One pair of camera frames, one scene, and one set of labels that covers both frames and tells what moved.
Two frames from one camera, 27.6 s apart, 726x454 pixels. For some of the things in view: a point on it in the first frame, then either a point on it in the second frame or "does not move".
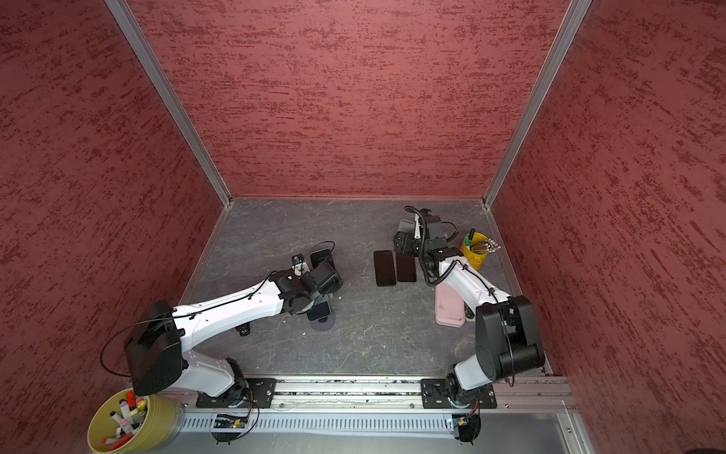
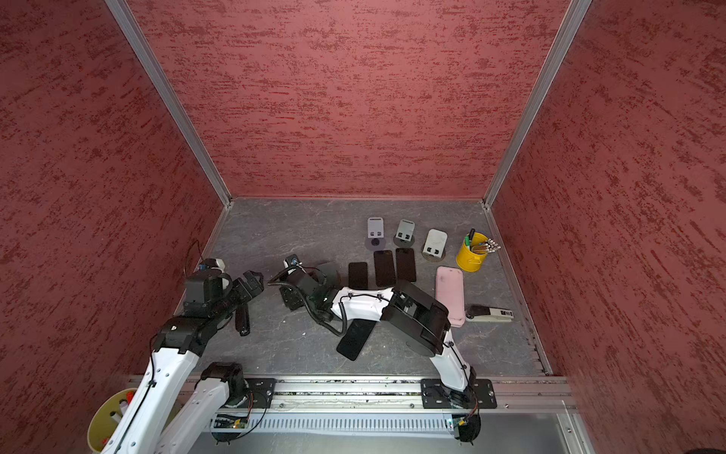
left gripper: (324, 297) → (246, 294)
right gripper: (411, 241) → (290, 297)
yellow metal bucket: (475, 260) does not move
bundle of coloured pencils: (486, 246) does not move
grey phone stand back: (406, 226) does not move
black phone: (406, 267) does not move
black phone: (385, 268) does not move
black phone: (320, 256) → (357, 275)
